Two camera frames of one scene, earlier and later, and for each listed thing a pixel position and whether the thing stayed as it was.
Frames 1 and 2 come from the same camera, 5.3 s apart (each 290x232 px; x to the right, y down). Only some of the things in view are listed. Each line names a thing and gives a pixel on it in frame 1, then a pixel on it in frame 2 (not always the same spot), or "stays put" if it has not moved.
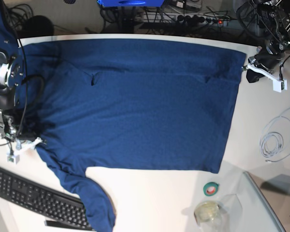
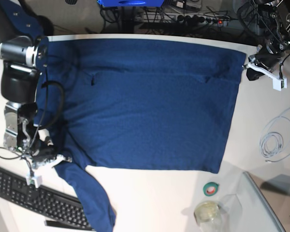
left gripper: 30,135 -> 43,152
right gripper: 269,60 stays put
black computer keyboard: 56,208 stays put
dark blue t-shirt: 121,103 stays put
